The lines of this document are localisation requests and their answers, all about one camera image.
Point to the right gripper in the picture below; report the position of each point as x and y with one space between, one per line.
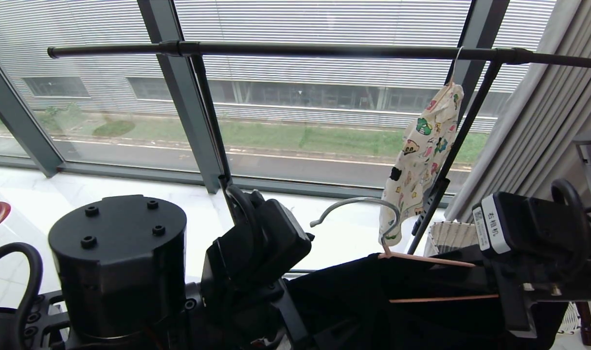
519 311

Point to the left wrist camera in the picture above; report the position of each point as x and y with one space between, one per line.
276 238

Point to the black clothes rack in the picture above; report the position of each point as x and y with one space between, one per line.
324 48

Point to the beige curtain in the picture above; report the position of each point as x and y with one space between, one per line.
543 121

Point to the pink clothes hanger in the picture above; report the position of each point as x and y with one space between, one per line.
457 63
421 259

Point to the black garment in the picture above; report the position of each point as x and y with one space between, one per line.
353 301

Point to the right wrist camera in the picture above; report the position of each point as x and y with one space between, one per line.
519 228

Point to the cream printed garment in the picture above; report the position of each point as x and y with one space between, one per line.
421 155

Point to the window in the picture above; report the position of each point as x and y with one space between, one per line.
300 121

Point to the white laundry basket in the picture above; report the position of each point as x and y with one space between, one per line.
451 238

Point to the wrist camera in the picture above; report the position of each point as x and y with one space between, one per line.
519 228
276 238

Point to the brown wooden stool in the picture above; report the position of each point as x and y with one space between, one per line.
586 325

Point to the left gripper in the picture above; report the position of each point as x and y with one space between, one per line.
256 321

